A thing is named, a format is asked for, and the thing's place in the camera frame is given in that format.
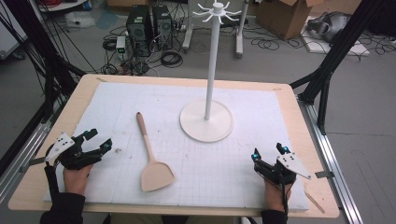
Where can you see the thin wooden strip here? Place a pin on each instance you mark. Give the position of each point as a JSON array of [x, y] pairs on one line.
[[314, 197]]

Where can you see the person's right hand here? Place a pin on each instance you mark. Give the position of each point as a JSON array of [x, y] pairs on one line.
[[275, 196]]

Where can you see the white foam board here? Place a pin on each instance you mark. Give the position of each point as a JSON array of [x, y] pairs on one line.
[[314, 46]]

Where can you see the white stand leg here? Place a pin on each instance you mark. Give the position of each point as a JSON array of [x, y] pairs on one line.
[[187, 34], [239, 40]]

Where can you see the white gridded mat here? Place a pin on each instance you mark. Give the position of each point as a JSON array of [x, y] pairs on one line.
[[218, 174]]

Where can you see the black computer tower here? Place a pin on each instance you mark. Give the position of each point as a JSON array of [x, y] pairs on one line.
[[139, 31], [162, 26]]

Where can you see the person's left hand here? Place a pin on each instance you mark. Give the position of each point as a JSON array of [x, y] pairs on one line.
[[76, 182]]

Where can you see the clear plastic bag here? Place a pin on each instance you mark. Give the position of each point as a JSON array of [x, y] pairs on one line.
[[79, 19]]

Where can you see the white hook rack stand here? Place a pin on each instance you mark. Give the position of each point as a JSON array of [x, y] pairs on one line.
[[211, 62]]

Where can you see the cardboard box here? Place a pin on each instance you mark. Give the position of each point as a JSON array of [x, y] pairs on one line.
[[280, 17]]

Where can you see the aluminium rail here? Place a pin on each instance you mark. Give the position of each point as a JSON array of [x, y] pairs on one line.
[[336, 174], [21, 155]]

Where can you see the white cabinet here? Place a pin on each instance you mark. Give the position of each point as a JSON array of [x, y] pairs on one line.
[[11, 31]]

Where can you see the small white power box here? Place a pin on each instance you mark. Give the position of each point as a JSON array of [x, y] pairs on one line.
[[120, 46]]

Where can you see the wooden spatula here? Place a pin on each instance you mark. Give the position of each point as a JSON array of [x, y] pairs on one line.
[[155, 177]]

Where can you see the black metal frame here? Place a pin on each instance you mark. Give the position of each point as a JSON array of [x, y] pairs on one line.
[[51, 77], [330, 62]]

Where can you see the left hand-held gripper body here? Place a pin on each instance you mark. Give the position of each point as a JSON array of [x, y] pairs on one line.
[[67, 155]]

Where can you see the grey bag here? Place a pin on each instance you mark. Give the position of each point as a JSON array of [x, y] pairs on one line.
[[330, 26]]

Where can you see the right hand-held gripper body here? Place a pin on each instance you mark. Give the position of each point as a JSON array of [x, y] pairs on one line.
[[280, 172]]

